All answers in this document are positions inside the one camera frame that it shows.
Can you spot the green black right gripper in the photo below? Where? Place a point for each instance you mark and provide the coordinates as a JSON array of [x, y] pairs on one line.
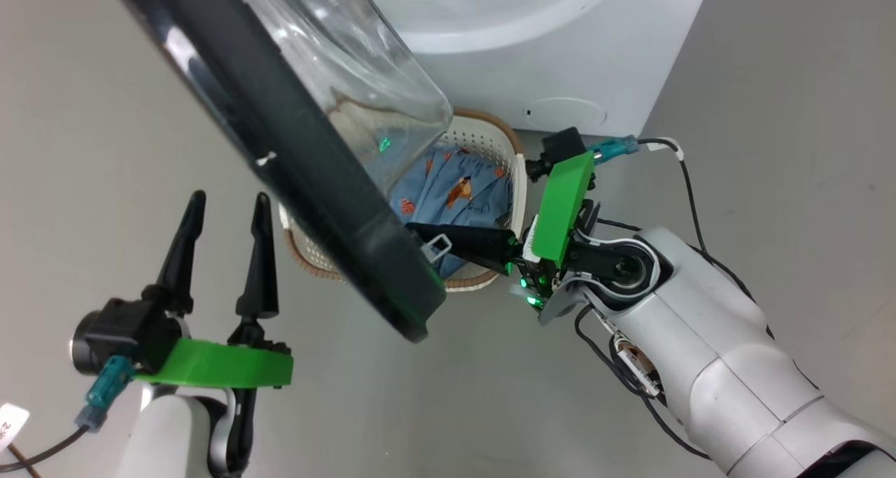
[[560, 212]]

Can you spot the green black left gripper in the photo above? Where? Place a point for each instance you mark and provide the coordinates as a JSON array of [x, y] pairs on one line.
[[210, 366]]

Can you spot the blue cartoon print garment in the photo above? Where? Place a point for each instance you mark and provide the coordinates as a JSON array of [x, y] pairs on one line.
[[458, 187]]

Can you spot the dark washing machine glass door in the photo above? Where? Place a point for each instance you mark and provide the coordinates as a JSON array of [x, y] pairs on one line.
[[280, 135]]

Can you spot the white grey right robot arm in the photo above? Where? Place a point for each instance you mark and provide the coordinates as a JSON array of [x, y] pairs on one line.
[[714, 352]]

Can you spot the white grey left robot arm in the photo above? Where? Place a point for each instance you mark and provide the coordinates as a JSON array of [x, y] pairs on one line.
[[168, 436]]

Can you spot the cream perforated laundry basket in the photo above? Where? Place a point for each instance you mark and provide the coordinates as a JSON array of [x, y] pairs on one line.
[[505, 149]]

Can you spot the white front-loading washing machine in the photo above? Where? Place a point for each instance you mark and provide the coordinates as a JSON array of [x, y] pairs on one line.
[[560, 37]]

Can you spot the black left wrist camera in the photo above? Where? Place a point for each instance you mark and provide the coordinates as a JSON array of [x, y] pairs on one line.
[[122, 331]]

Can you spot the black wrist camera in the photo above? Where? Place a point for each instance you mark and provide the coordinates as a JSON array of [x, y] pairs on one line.
[[122, 331], [560, 152]]

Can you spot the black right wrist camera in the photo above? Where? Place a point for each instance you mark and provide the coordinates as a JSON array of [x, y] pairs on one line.
[[560, 152]]

